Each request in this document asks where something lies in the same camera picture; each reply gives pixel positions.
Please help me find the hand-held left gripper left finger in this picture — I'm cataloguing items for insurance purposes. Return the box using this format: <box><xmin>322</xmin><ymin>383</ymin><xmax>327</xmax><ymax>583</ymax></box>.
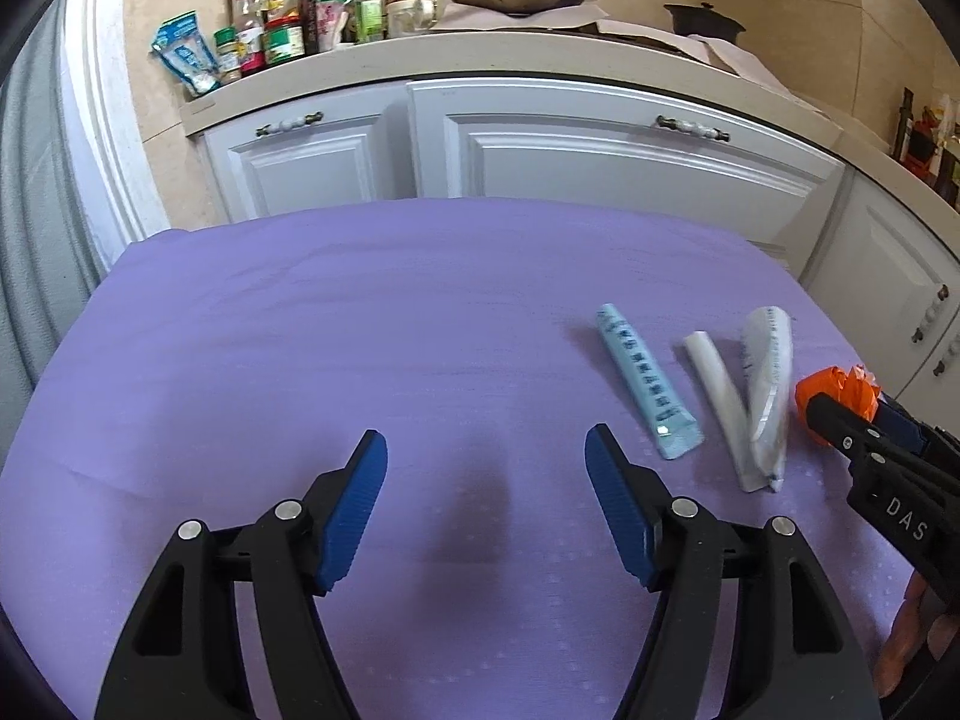
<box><xmin>94</xmin><ymin>430</ymin><xmax>389</xmax><ymax>720</ymax></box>

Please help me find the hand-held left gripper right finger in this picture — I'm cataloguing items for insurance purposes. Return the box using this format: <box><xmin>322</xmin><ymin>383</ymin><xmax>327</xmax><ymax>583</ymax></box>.
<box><xmin>584</xmin><ymin>424</ymin><xmax>882</xmax><ymax>720</ymax></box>

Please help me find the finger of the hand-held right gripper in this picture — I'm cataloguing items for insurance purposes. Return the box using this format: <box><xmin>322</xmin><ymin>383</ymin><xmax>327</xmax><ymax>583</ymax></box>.
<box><xmin>874</xmin><ymin>397</ymin><xmax>960</xmax><ymax>467</ymax></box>
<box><xmin>804</xmin><ymin>392</ymin><xmax>886</xmax><ymax>462</ymax></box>

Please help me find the orange wrapper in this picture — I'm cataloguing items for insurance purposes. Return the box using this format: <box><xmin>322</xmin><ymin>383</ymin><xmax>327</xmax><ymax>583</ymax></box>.
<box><xmin>795</xmin><ymin>365</ymin><xmax>881</xmax><ymax>452</ymax></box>

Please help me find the person's right hand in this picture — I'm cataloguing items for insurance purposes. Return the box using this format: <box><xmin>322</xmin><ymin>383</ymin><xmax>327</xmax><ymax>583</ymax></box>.
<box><xmin>874</xmin><ymin>571</ymin><xmax>938</xmax><ymax>698</ymax></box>

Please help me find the silver white squeezed tube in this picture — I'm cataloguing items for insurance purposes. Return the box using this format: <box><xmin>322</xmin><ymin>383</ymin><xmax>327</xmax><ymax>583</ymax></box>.
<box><xmin>682</xmin><ymin>305</ymin><xmax>796</xmax><ymax>494</ymax></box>

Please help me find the light blue tube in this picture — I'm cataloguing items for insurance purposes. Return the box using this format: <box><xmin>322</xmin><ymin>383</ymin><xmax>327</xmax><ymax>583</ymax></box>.
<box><xmin>596</xmin><ymin>304</ymin><xmax>704</xmax><ymax>461</ymax></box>

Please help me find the purple tablecloth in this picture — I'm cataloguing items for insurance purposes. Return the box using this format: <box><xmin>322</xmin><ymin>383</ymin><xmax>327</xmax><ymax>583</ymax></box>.
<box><xmin>0</xmin><ymin>195</ymin><xmax>925</xmax><ymax>720</ymax></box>

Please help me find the white corner cabinet door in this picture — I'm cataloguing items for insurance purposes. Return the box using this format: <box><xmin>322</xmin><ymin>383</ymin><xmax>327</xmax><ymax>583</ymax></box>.
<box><xmin>797</xmin><ymin>165</ymin><xmax>960</xmax><ymax>398</ymax></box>

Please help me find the red package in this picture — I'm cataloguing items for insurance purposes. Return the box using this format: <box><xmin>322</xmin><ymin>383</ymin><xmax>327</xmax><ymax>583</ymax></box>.
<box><xmin>907</xmin><ymin>105</ymin><xmax>944</xmax><ymax>167</ymax></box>

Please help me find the slim dark glass bottle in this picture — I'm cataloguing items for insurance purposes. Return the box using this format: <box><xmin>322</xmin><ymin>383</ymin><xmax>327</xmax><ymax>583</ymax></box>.
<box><xmin>892</xmin><ymin>87</ymin><xmax>917</xmax><ymax>160</ymax></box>

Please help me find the wide white cabinet door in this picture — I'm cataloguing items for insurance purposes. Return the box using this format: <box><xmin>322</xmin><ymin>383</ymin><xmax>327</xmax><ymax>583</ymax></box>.
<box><xmin>405</xmin><ymin>78</ymin><xmax>846</xmax><ymax>250</ymax></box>

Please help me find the narrow white cabinet door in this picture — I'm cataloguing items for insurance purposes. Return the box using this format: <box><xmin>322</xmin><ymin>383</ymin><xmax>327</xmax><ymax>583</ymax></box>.
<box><xmin>201</xmin><ymin>85</ymin><xmax>411</xmax><ymax>227</ymax></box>

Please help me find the grey curtain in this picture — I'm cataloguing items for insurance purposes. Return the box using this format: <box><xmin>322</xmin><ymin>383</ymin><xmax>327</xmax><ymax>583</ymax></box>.
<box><xmin>0</xmin><ymin>15</ymin><xmax>107</xmax><ymax>425</ymax></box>

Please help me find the black lidded pot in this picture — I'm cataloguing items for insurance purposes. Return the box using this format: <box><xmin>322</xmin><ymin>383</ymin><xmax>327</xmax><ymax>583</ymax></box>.
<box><xmin>664</xmin><ymin>2</ymin><xmax>748</xmax><ymax>43</ymax></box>

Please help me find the beige countertop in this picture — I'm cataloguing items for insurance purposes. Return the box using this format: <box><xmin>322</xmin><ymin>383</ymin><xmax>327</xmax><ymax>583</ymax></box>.
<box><xmin>180</xmin><ymin>19</ymin><xmax>960</xmax><ymax>250</ymax></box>

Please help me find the blue white pouch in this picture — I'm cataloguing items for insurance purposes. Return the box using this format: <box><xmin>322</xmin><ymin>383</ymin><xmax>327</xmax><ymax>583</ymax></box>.
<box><xmin>150</xmin><ymin>10</ymin><xmax>224</xmax><ymax>99</ymax></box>

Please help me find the cluster of condiment jars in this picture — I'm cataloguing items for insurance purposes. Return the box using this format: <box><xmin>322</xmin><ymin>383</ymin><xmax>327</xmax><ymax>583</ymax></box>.
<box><xmin>213</xmin><ymin>0</ymin><xmax>388</xmax><ymax>85</ymax></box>

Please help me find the paper sheet under wok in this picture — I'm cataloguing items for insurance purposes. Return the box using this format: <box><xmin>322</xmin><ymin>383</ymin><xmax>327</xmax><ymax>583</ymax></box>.
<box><xmin>430</xmin><ymin>0</ymin><xmax>610</xmax><ymax>36</ymax></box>

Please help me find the white door frame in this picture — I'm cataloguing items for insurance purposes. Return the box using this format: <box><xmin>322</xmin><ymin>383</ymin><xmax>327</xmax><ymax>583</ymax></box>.
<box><xmin>58</xmin><ymin>0</ymin><xmax>172</xmax><ymax>242</ymax></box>

